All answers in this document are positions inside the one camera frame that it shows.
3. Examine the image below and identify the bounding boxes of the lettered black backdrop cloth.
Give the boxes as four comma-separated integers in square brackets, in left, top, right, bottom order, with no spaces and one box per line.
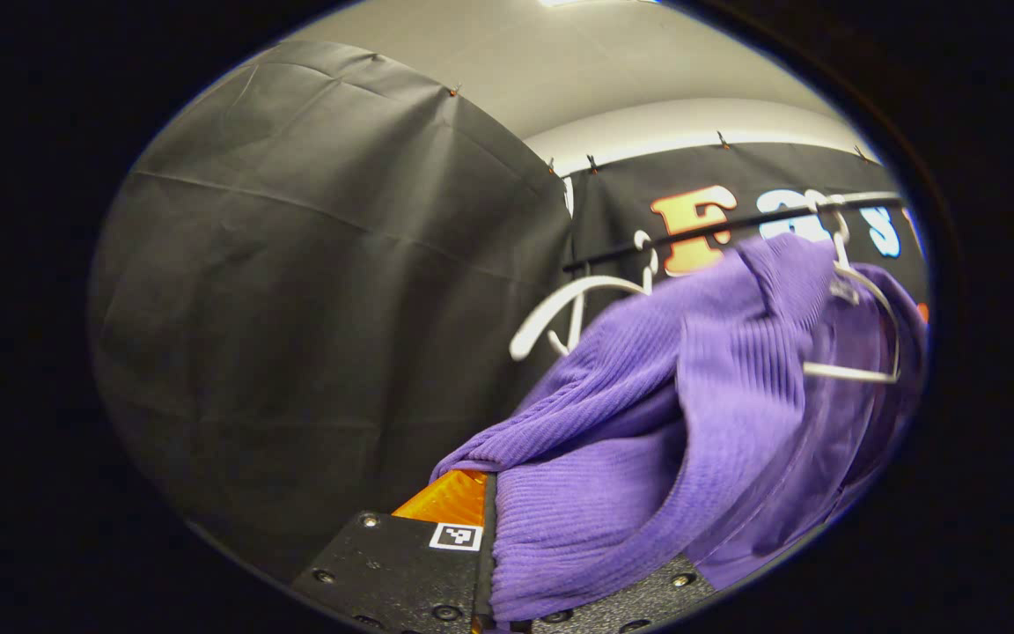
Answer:
[560,143,929,353]

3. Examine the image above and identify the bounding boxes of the purple ribbed jacket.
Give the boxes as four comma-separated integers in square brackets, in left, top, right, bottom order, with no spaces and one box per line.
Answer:
[430,233,929,626]

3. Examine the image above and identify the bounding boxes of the black clothes rack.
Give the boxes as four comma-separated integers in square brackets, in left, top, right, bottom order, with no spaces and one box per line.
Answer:
[562,194,908,274]

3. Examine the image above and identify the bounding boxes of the white hanger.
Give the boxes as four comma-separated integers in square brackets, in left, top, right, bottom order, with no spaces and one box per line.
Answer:
[802,189,904,386]
[509,231,656,362]

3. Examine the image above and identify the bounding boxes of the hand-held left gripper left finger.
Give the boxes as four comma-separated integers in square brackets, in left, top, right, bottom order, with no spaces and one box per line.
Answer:
[290,468,499,634]

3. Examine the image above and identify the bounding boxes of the plain black backdrop cloth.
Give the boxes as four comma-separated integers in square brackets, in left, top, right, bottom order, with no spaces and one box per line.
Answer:
[89,40,574,582]

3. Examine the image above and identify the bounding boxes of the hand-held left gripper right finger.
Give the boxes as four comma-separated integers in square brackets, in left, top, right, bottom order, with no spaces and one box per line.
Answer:
[507,553,721,634]

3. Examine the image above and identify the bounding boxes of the row of small backdrop clips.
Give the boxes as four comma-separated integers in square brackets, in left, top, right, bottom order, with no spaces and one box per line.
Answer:
[447,81,869,175]

